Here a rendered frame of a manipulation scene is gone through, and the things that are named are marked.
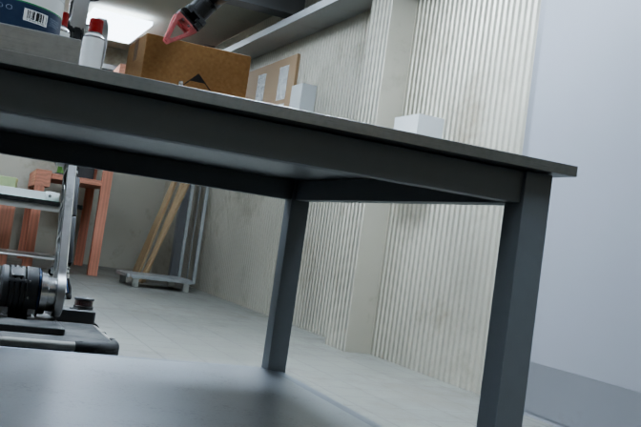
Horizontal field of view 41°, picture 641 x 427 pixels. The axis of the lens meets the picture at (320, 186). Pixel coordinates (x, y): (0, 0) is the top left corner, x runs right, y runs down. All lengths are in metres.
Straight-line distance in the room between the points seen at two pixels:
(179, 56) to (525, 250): 1.18
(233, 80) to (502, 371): 1.21
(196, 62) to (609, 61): 2.09
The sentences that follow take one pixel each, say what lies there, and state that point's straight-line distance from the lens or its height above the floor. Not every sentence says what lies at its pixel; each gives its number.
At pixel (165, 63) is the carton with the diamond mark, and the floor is 1.05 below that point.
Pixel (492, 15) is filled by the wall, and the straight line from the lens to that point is 4.89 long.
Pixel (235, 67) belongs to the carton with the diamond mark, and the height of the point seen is 1.08.
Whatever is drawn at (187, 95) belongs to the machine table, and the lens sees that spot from 1.34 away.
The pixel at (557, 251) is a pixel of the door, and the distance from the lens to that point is 4.00.
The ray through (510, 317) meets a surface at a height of 0.54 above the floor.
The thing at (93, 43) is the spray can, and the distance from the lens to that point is 2.17.
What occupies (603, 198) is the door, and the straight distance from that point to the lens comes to 3.82.
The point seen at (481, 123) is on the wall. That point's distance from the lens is 4.74.
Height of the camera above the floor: 0.62
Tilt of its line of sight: 4 degrees up
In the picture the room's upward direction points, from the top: 8 degrees clockwise
